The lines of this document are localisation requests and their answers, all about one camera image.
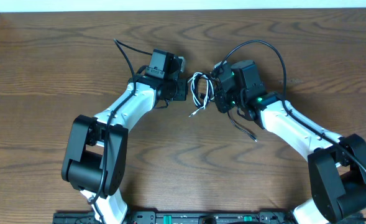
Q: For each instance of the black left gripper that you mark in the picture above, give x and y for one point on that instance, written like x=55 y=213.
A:
x=181 y=90

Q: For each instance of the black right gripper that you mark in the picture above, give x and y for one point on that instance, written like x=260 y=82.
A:
x=219 y=96

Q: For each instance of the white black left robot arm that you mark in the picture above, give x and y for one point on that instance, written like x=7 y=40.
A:
x=95 y=158

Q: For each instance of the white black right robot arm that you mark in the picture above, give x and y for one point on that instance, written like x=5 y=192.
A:
x=337 y=164

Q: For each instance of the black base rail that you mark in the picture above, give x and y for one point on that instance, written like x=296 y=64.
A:
x=146 y=217

